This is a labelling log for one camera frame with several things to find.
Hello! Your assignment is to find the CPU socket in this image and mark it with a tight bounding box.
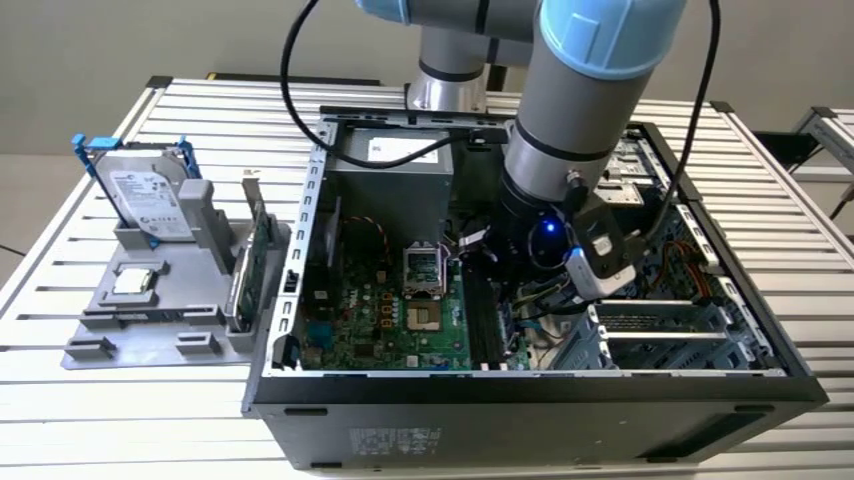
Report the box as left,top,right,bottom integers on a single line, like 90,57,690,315
405,297,452,335

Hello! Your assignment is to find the silver CPU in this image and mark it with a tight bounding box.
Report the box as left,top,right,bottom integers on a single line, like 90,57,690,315
114,267,162,294

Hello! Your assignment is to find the aluminium slat side table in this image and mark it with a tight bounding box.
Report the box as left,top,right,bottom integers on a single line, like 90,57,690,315
791,105,854,184

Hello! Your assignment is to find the green motherboard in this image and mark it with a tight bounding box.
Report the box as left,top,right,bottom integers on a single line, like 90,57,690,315
299,207,536,371

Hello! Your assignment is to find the hard disk in blue carrier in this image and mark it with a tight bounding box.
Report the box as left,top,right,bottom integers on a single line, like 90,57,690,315
71,132,203,247

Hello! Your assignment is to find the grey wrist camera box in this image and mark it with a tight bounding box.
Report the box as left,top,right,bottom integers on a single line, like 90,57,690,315
573,202,634,274

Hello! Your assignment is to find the black RAM slot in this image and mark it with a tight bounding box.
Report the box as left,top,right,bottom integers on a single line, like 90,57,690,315
480,279,508,371
465,269,490,371

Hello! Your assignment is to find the grey power supply unit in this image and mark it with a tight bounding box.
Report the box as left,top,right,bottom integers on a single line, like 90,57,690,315
325,127,457,246

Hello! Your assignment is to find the grey metal disk bay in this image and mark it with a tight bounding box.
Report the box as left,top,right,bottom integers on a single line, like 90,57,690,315
590,130,662,209

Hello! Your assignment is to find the black RAM stick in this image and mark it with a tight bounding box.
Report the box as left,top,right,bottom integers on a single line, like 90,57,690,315
83,308,222,324
465,252,502,365

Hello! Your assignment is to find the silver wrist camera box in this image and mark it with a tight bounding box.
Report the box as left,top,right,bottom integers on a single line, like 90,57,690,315
565,247,640,301

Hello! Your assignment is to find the black PC case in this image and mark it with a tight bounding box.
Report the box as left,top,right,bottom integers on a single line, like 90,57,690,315
241,103,832,471

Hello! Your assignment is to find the silver expansion slot bracket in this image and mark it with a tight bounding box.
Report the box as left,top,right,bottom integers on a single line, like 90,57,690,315
598,327,733,347
590,298,702,321

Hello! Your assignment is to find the green graphics card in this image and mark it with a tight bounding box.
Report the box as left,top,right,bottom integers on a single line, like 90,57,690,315
223,169,286,337

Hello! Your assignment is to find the orange red wire bundle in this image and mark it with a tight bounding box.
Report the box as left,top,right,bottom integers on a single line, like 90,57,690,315
650,239,713,307

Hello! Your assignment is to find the twisted fan wire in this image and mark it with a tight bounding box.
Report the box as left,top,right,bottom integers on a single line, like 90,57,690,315
341,214,397,266

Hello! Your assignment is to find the metal socket cover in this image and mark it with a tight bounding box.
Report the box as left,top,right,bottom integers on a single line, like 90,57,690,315
402,242,449,298

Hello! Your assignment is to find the grey parts rack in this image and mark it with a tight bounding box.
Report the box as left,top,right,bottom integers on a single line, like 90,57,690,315
61,179,295,370

